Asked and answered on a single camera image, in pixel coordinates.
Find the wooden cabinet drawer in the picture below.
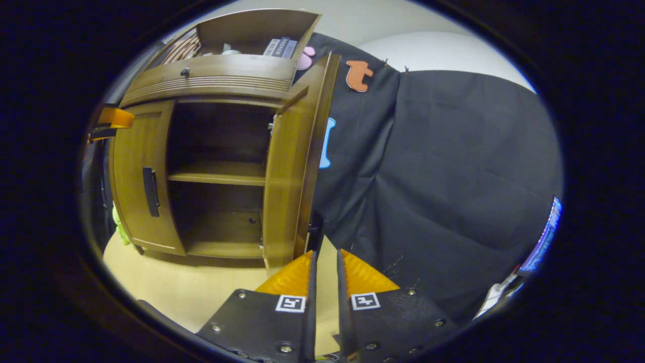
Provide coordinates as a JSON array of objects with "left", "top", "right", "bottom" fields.
[{"left": 119, "top": 54, "right": 308, "bottom": 109}]

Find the wooden double-door shoe cabinet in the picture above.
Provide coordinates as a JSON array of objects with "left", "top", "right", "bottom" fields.
[{"left": 108, "top": 9, "right": 341, "bottom": 275}]

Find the black backdrop cloth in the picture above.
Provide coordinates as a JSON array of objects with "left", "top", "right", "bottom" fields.
[{"left": 81, "top": 33, "right": 564, "bottom": 323}]

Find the wooden shoe cabinet door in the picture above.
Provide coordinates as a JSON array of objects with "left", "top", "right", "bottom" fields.
[
  {"left": 262, "top": 52, "right": 341, "bottom": 275},
  {"left": 110, "top": 100, "right": 186, "bottom": 256}
]

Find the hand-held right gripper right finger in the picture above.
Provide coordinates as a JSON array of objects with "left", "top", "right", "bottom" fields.
[{"left": 337, "top": 249, "right": 459, "bottom": 363}]

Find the black door handle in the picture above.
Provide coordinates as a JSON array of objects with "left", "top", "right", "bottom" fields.
[
  {"left": 307, "top": 211, "right": 324, "bottom": 254},
  {"left": 143, "top": 167, "right": 161, "bottom": 217}
]

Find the green object on floor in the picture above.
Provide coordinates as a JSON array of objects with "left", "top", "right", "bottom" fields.
[{"left": 112, "top": 204, "right": 145, "bottom": 254}]

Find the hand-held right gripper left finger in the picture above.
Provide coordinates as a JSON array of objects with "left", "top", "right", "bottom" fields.
[{"left": 197, "top": 251, "right": 317, "bottom": 363}]

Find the wooden inner cabinet shelf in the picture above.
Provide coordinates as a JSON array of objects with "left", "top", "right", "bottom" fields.
[{"left": 168, "top": 161, "right": 266, "bottom": 186}]

